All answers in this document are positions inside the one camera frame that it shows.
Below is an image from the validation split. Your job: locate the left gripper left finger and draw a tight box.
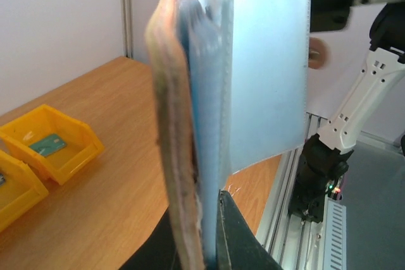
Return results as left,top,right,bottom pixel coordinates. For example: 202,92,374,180
120,209,182,270

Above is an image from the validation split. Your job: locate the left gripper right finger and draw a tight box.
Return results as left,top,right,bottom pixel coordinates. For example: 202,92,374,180
216,190,282,270

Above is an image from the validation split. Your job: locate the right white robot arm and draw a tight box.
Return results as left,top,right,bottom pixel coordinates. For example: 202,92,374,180
288,0,404,223

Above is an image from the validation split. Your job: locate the teal card stack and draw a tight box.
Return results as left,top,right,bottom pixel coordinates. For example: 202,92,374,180
29,133,67,157

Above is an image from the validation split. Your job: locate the blue card stack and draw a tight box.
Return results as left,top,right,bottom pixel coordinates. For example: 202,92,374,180
0,174,6,186

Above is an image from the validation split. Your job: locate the yellow bin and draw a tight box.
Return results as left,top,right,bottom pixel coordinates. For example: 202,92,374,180
1,104,104,185
0,150,49,231

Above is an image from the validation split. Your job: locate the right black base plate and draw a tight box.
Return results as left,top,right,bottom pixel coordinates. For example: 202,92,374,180
288,181,326,223

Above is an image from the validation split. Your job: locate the grey slotted cable duct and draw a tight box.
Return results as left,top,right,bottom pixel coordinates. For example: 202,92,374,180
323,199,347,270

